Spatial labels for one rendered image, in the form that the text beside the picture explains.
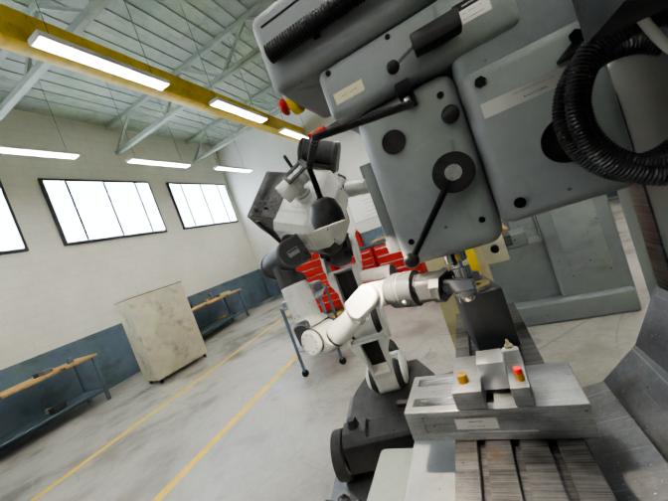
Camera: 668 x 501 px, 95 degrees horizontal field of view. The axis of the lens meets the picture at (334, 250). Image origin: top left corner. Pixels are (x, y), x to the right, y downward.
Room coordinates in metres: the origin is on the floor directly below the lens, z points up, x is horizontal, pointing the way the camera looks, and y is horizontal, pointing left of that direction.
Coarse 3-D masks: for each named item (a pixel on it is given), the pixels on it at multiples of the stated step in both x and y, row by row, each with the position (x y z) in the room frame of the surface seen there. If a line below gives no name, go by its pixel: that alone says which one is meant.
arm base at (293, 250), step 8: (288, 240) 0.98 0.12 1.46; (296, 240) 1.00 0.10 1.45; (280, 248) 0.96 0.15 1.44; (288, 248) 0.97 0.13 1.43; (296, 248) 0.99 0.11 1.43; (304, 248) 1.01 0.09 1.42; (264, 256) 1.06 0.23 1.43; (280, 256) 0.94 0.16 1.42; (288, 256) 0.96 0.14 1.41; (296, 256) 0.98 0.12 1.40; (304, 256) 0.99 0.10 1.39; (280, 264) 0.95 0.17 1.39; (288, 264) 0.95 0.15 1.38; (296, 264) 0.96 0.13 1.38; (264, 272) 1.04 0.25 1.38
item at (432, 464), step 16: (416, 448) 0.76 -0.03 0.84; (432, 448) 0.74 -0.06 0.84; (448, 448) 0.72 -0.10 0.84; (416, 464) 0.71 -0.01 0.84; (432, 464) 0.69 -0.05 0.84; (448, 464) 0.68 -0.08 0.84; (416, 480) 0.67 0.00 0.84; (432, 480) 0.65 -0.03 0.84; (448, 480) 0.64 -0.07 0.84; (416, 496) 0.63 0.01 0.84; (432, 496) 0.62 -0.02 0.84; (448, 496) 0.60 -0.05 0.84
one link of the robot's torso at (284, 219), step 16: (288, 160) 1.12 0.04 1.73; (272, 176) 1.15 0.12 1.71; (320, 176) 1.07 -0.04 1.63; (272, 192) 1.11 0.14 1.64; (336, 192) 1.06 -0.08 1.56; (256, 208) 1.09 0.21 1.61; (272, 208) 1.08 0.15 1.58; (288, 208) 1.05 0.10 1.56; (304, 208) 1.03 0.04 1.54; (256, 224) 1.15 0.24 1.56; (272, 224) 1.06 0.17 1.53; (288, 224) 1.02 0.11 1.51; (304, 224) 1.00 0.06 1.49; (336, 224) 1.10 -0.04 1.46; (304, 240) 1.04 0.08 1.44; (320, 240) 1.04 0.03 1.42; (336, 240) 1.15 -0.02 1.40
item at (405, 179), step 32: (416, 96) 0.56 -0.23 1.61; (448, 96) 0.54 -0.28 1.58; (384, 128) 0.59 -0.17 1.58; (416, 128) 0.57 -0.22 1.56; (448, 128) 0.55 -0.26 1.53; (384, 160) 0.60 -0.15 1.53; (416, 160) 0.57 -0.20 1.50; (480, 160) 0.55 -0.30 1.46; (384, 192) 0.61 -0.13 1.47; (416, 192) 0.58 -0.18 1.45; (480, 192) 0.54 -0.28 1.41; (416, 224) 0.59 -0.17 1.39; (448, 224) 0.57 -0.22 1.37; (480, 224) 0.55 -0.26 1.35
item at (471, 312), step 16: (480, 288) 0.94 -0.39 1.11; (496, 288) 0.91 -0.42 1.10; (464, 304) 0.93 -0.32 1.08; (480, 304) 0.92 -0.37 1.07; (496, 304) 0.91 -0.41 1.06; (464, 320) 1.07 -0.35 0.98; (480, 320) 0.93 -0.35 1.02; (496, 320) 0.92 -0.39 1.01; (512, 320) 0.91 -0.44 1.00; (480, 336) 0.93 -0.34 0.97; (496, 336) 0.92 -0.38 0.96; (512, 336) 0.91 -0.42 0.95
